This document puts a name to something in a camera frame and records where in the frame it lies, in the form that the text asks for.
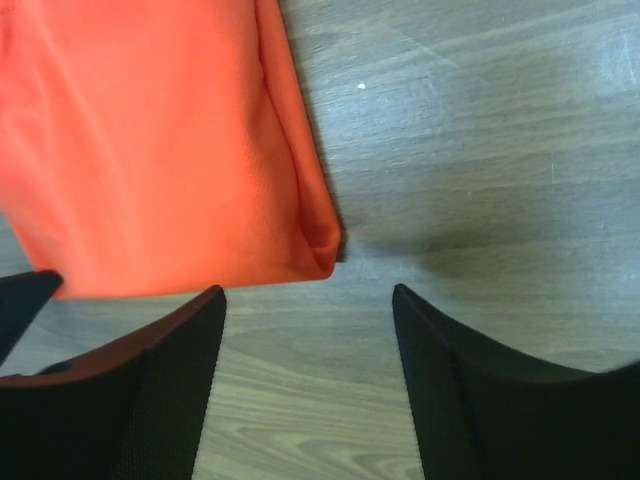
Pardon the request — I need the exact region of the orange t shirt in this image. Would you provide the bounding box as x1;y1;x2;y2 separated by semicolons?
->
1;1;341;299

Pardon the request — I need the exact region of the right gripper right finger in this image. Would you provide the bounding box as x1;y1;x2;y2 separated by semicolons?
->
392;284;639;479

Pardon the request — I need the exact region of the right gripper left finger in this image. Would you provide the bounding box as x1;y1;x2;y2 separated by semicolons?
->
1;287;226;479

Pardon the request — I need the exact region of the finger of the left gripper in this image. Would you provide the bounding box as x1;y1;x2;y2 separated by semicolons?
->
0;270;63;364

